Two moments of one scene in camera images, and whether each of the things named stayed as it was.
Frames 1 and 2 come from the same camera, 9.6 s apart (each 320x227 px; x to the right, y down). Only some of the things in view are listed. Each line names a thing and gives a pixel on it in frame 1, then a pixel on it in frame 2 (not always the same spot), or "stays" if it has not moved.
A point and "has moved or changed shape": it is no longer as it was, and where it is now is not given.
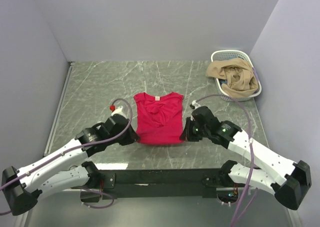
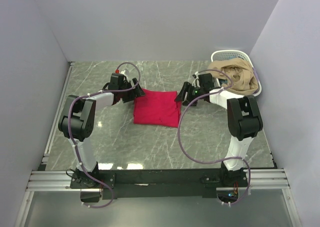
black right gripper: [187, 135] → [186, 88]
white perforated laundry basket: [223, 54] stays
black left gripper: [132, 137] → [137, 91]
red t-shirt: [159, 118] has moved or changed shape
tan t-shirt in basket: [241, 81] stays
